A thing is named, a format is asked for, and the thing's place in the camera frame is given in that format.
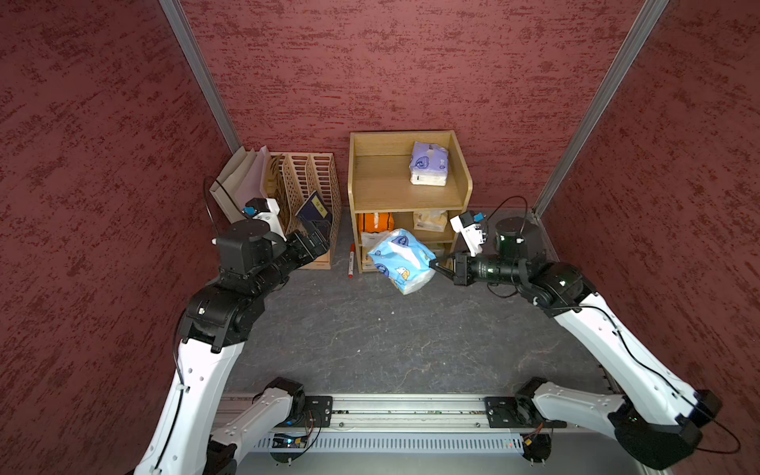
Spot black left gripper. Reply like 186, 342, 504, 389
255, 220, 332, 294

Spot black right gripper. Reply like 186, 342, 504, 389
429, 246, 524, 285

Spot blue tissue pack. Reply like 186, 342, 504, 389
367, 229, 435, 295

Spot beige tissue pack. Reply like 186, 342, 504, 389
413, 210, 448, 233

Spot orange tissue pack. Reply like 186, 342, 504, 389
357, 212, 395, 234

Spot purple tissue pack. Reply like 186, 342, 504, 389
410, 142, 449, 187

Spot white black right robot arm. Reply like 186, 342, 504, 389
431, 212, 722, 470

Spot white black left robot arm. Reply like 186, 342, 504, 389
134, 219, 330, 474

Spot yellow white tissue pack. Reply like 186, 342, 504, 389
359, 232, 389, 272

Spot wooden shelf unit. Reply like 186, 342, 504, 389
348, 130, 473, 273

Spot dark blue book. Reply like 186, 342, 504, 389
296, 191, 334, 240

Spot red white marker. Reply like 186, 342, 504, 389
348, 243, 355, 278

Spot wooden lattice file organizer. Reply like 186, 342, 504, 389
264, 152, 342, 270

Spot beige paper folders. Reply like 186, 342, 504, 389
210, 146, 271, 223

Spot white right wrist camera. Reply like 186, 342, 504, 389
449, 211, 488, 257

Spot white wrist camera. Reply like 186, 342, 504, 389
449, 211, 488, 257
243, 198, 285, 238

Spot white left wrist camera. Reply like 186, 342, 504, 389
243, 198, 285, 238

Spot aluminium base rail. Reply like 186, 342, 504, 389
207, 391, 672, 475

